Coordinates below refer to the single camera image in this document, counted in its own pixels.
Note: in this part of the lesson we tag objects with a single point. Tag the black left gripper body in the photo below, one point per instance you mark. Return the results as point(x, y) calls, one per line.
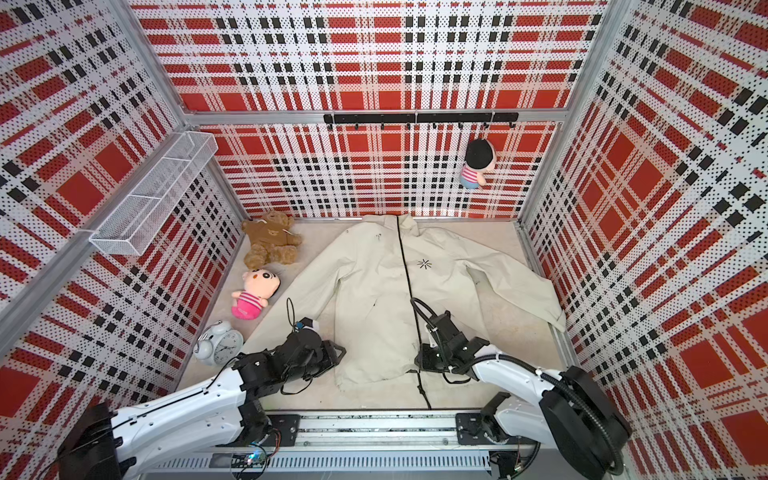
point(324, 358)

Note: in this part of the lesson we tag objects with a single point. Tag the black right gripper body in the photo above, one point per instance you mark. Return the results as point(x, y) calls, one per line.
point(434, 358)

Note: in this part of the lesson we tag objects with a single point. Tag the cream white zip jacket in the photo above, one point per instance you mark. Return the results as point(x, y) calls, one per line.
point(358, 288)

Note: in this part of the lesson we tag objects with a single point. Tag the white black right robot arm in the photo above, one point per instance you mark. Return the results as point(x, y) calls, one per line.
point(567, 409)

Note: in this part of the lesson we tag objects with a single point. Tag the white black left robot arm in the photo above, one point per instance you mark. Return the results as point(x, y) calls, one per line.
point(224, 410)

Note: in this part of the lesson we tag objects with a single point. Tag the pink striped doll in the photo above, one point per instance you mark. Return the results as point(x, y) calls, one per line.
point(259, 286)

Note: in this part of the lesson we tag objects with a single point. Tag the white alarm clock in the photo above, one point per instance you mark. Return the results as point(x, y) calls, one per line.
point(218, 345)

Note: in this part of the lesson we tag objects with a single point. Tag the brown teddy bear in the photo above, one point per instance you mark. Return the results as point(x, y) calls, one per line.
point(271, 240)

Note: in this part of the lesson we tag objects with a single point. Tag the green circuit board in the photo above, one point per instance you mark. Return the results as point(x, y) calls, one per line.
point(250, 460)

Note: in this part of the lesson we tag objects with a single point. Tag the hanging doll blue pants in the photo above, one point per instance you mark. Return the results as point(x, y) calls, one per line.
point(480, 158)

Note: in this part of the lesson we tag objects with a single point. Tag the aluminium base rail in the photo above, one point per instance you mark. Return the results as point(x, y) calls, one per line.
point(366, 441)

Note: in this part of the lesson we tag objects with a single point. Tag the white wire mesh basket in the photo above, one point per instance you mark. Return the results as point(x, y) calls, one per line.
point(133, 224)

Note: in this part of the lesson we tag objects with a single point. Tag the black hook rail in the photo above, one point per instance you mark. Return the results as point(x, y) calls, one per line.
point(420, 118)

